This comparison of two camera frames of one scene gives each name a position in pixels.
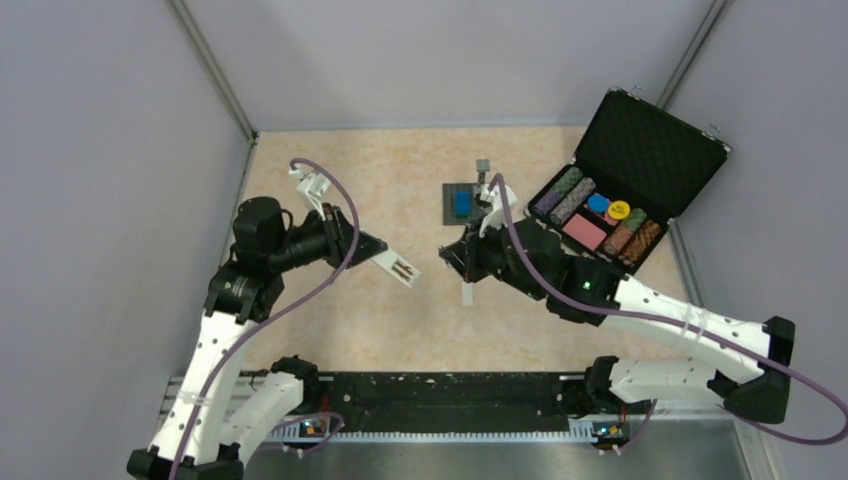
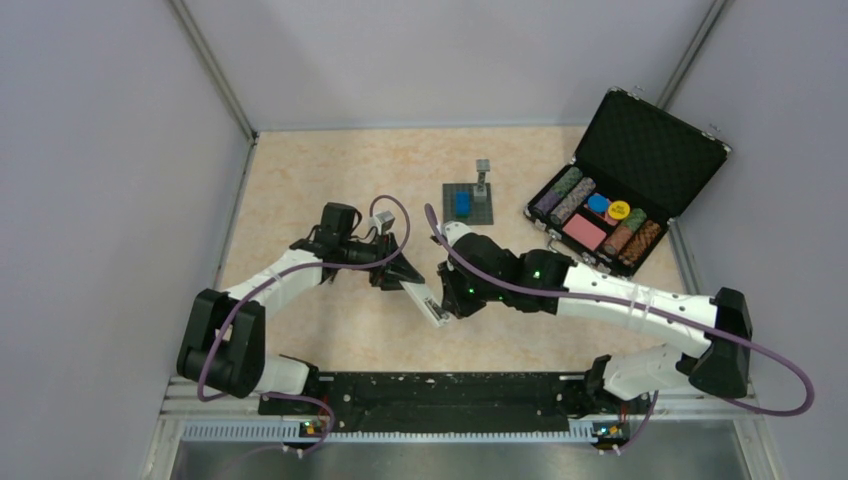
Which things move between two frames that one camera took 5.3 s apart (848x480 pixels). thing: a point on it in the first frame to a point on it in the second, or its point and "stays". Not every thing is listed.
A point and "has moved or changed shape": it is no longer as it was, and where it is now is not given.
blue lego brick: (463, 204) stays
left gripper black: (338, 232) to (387, 276)
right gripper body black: (486, 253) to (465, 296)
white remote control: (397, 268) has moved or changed shape
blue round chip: (598, 202) stays
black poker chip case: (637, 169) stays
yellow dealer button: (618, 209) stays
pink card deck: (583, 232) stays
